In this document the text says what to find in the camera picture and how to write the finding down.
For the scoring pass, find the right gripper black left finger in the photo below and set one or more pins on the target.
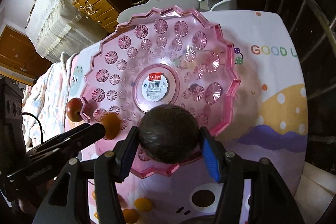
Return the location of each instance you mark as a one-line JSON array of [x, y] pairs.
[[67, 200]]

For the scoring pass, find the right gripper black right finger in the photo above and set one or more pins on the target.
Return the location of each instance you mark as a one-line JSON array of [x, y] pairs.
[[271, 200]]

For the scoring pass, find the orange tangerine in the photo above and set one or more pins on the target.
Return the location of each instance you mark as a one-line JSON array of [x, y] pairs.
[[130, 216], [112, 125]]

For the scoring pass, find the round dark avocado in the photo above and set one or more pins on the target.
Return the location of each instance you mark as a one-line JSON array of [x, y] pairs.
[[168, 134]]

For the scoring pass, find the red apple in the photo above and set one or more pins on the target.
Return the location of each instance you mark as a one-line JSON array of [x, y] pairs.
[[73, 109]]

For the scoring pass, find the small yellow-orange citrus near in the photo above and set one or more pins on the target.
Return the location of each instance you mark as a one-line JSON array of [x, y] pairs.
[[143, 205]]

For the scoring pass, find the cartoon printed table cloth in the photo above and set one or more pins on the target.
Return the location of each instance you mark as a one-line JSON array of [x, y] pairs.
[[270, 107]]

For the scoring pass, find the white lace cloth cover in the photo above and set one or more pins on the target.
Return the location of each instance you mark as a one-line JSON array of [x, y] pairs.
[[57, 26]]

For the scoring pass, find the pink plastic fruit plate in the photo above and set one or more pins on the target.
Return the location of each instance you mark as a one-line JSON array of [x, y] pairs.
[[161, 57]]

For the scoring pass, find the metal bed frame rails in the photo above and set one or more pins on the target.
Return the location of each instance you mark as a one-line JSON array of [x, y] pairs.
[[311, 25]]

